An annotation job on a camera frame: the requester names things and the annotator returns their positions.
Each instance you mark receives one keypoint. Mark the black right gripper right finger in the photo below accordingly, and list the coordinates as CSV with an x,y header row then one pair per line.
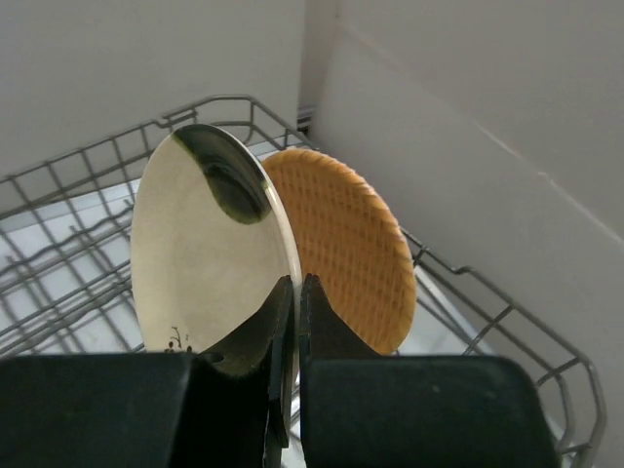
x,y
363,409

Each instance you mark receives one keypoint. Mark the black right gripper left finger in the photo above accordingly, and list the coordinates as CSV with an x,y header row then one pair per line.
x,y
167,409

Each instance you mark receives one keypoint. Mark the woven bamboo plate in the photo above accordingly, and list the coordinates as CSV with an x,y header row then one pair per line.
x,y
347,236

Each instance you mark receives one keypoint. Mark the cream plate black brushstroke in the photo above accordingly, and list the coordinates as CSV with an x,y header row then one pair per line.
x,y
210,240

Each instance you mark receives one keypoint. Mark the grey wire dish rack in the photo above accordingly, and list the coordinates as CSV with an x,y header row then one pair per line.
x,y
66,273

